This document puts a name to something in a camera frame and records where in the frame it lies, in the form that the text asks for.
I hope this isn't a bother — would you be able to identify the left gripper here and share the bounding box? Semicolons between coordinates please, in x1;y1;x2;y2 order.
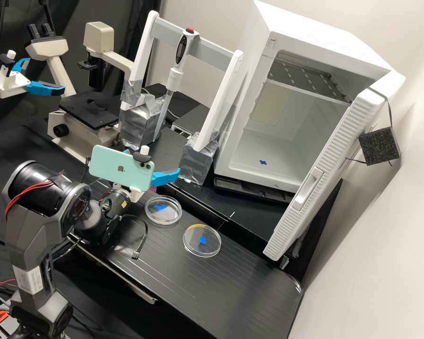
0;57;66;99

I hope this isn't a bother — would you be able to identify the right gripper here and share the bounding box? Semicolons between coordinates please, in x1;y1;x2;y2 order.
112;167;181;204

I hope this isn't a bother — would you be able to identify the left phone holder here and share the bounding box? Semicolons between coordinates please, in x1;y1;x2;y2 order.
0;50;17;78

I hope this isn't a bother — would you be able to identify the petri dish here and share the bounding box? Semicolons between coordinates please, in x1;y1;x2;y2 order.
144;194;183;227

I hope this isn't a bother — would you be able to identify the cream microscope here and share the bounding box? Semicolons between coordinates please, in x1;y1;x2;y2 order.
24;21;136;165

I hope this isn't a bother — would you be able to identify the petri dish lid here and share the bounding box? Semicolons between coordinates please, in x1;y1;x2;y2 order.
182;223;222;258

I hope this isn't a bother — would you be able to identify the white pipette stand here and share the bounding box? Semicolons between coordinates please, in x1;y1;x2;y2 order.
119;10;249;186

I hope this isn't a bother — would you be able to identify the black platform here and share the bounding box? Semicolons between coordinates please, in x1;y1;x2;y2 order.
151;179;291;256
54;190;303;339

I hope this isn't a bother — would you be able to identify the pipette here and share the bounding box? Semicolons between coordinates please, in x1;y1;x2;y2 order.
155;26;201;141

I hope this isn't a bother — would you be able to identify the incubator door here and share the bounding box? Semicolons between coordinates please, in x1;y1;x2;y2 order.
262;87;400;262

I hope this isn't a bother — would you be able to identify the white incubator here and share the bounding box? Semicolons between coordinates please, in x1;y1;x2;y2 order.
213;0;407;194

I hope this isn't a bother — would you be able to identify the right wrist camera phone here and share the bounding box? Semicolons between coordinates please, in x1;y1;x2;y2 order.
86;144;156;193

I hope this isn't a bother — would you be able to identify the black cable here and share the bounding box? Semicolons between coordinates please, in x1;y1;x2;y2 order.
121;214;149;259

